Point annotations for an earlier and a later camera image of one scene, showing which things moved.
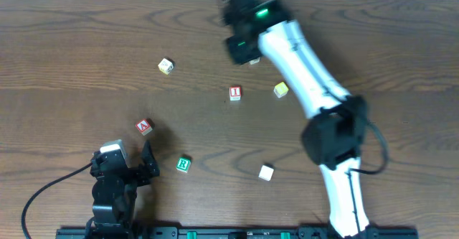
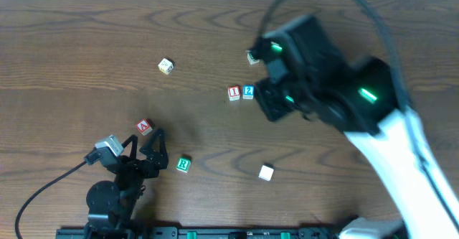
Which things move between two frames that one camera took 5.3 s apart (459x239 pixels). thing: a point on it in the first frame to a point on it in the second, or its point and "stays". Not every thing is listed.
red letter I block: (235, 92) stays
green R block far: (255, 60) stays
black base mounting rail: (407, 232) stays
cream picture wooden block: (166, 66) stays
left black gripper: (133, 172) to (140, 163)
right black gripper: (242, 52) to (271, 85)
